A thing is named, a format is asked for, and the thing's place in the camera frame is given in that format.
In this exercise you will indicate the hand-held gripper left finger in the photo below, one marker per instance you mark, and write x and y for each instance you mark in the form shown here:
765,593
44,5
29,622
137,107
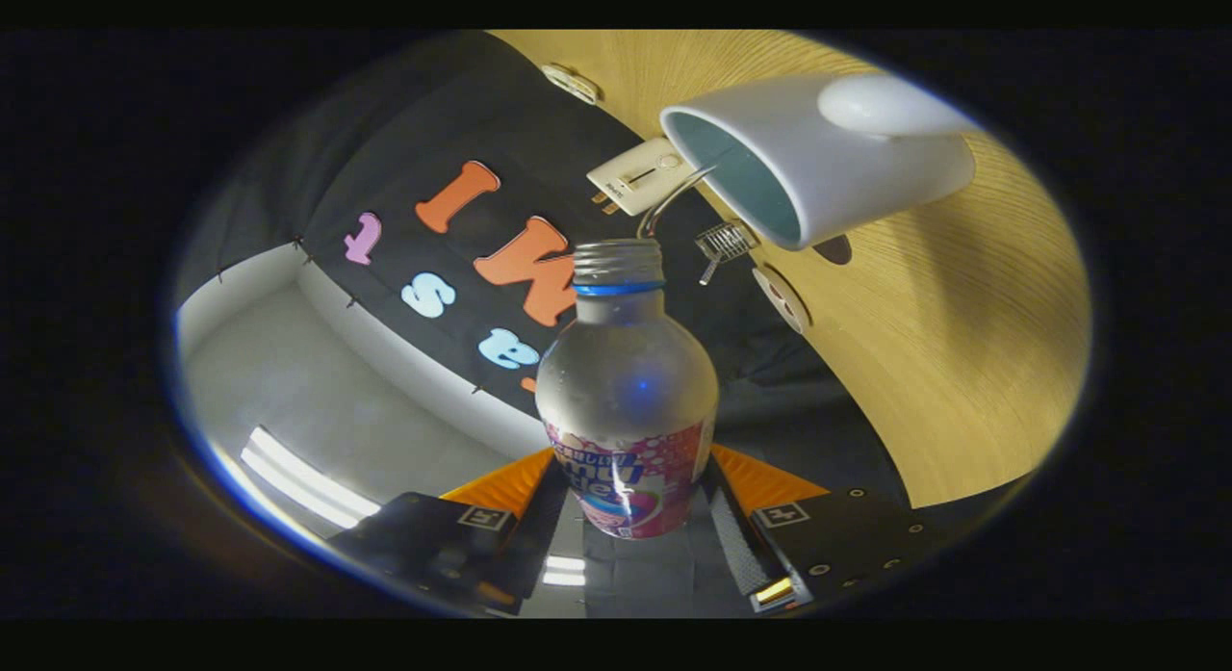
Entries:
539,527

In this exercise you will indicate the white divided sauce dish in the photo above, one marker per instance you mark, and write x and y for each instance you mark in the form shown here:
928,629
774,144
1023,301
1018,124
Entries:
570,82

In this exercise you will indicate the black backdrop cloth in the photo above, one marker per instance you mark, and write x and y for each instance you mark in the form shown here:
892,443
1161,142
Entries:
404,151

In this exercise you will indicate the toast slices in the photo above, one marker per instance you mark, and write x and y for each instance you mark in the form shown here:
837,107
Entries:
606,203

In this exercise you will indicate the dark round coaster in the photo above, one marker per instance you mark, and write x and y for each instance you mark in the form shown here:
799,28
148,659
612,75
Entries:
835,250

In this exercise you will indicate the white toaster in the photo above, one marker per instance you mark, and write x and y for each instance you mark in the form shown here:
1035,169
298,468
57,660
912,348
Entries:
637,175

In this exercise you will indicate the wooden table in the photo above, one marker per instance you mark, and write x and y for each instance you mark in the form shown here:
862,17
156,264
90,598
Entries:
943,344

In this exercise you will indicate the white cup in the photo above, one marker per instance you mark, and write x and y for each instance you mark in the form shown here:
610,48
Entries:
847,170

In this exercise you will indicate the silver juice bottle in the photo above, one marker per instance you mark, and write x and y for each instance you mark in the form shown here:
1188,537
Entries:
626,392

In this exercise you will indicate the clear juice stream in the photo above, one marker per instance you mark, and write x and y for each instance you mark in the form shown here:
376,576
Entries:
664,197

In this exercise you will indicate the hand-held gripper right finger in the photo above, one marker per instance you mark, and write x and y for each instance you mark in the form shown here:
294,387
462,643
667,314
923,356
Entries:
736,546

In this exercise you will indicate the white oval plate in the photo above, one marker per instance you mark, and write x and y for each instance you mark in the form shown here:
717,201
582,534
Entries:
782,300

